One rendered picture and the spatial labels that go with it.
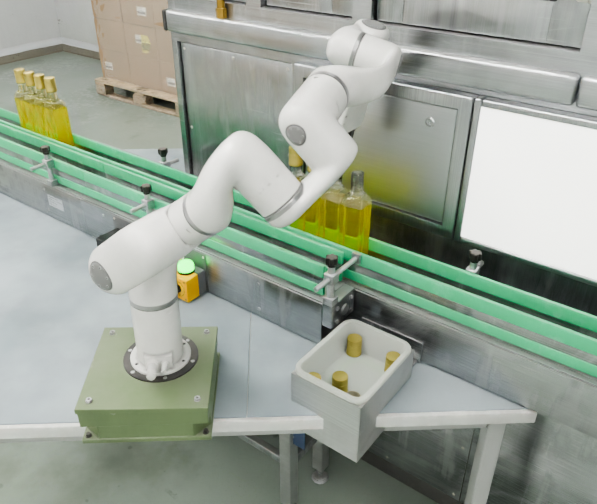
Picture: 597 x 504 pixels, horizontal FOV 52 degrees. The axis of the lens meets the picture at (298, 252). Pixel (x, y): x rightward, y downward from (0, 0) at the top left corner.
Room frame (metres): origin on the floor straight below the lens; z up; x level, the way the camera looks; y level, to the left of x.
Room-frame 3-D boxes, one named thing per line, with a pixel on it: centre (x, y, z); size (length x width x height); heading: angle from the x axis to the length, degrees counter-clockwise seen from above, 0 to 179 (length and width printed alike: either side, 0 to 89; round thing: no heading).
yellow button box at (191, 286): (1.35, 0.30, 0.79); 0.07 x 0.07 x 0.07; 53
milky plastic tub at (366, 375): (1.00, -0.12, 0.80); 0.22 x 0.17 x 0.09; 143
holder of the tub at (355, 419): (1.02, -0.14, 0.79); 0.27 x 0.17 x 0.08; 143
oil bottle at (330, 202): (1.31, -0.09, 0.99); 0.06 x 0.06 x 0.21; 53
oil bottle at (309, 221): (1.34, -0.04, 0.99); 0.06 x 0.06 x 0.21; 54
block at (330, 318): (1.16, -0.10, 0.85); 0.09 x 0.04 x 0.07; 143
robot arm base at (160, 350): (0.98, 0.29, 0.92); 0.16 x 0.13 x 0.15; 8
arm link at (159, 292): (0.99, 0.29, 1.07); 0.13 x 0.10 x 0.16; 147
